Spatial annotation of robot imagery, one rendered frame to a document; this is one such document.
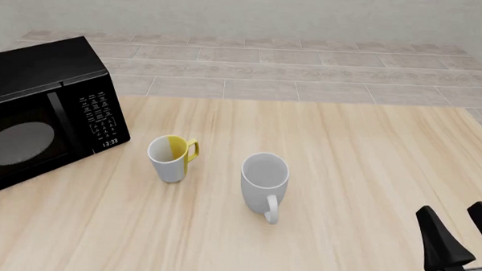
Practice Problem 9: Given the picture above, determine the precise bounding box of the grey microwave turntable plate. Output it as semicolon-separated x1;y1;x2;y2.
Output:
0;121;57;169

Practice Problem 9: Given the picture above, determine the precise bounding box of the black microwave oven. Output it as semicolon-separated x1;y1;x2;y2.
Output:
0;33;135;203

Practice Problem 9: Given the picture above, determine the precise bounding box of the white and yellow mug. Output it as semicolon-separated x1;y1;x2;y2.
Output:
145;133;201;185

